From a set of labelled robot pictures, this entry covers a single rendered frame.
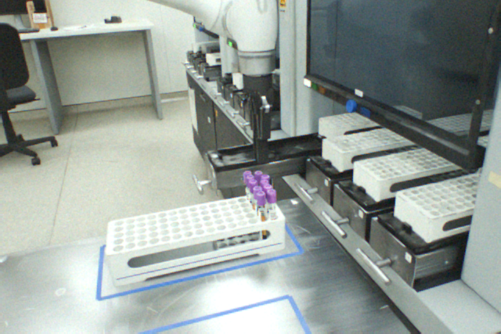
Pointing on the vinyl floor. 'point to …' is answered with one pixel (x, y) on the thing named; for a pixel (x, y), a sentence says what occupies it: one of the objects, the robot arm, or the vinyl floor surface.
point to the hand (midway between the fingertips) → (260, 148)
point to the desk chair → (15, 92)
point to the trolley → (196, 291)
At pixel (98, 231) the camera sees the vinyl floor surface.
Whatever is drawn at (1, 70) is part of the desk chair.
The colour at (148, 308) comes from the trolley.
